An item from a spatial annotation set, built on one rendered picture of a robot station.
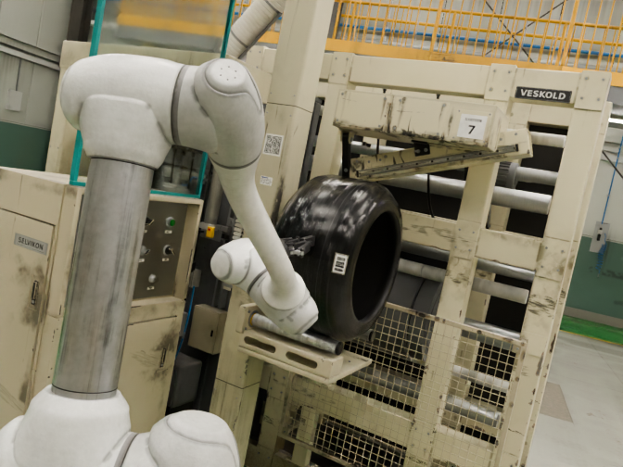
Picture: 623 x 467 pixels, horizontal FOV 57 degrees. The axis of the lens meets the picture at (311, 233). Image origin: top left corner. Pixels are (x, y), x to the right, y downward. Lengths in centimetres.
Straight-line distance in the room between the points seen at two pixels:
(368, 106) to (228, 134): 133
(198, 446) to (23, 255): 108
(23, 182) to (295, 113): 89
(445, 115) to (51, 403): 159
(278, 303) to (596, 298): 995
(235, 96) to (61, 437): 57
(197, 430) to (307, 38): 148
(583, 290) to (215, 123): 1032
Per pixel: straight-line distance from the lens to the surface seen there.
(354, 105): 224
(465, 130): 208
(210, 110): 91
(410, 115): 215
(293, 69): 209
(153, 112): 94
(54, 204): 178
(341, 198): 181
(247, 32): 262
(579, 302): 1105
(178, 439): 94
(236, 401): 221
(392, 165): 228
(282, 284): 127
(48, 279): 180
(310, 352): 190
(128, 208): 95
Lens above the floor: 141
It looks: 5 degrees down
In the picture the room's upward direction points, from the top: 11 degrees clockwise
